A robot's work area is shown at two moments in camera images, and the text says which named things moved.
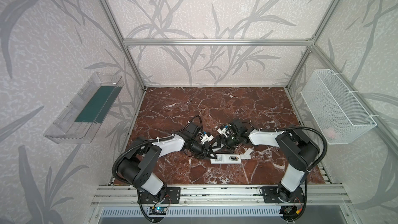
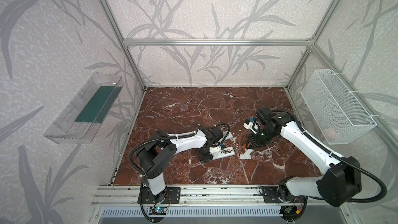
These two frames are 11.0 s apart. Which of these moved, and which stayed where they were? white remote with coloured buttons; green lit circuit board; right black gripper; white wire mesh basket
Moved: right black gripper
Stayed: white wire mesh basket; white remote with coloured buttons; green lit circuit board
